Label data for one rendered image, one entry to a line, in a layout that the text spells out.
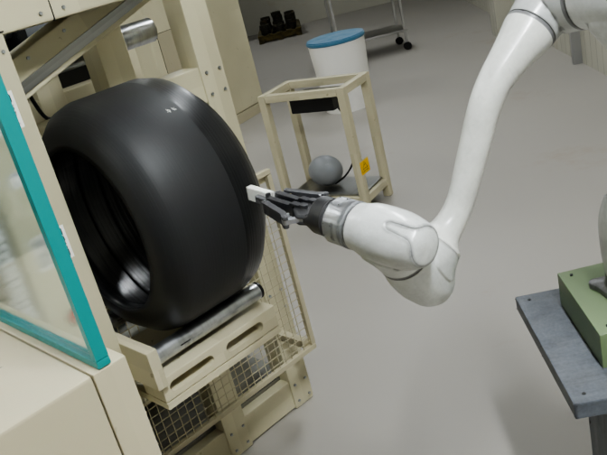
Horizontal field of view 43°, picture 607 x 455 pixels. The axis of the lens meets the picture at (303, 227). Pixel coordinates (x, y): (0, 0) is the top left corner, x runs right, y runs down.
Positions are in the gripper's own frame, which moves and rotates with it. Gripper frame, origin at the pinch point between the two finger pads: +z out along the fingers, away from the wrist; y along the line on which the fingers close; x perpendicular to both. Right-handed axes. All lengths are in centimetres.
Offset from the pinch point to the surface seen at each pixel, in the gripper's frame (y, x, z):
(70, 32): -8, -26, 75
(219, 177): 0.3, -1.6, 12.2
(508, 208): -246, 136, 88
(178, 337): 15.1, 34.3, 19.6
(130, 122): 10.3, -15.4, 25.6
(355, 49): -417, 116, 342
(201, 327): 8.8, 35.0, 18.8
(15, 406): 68, -8, -30
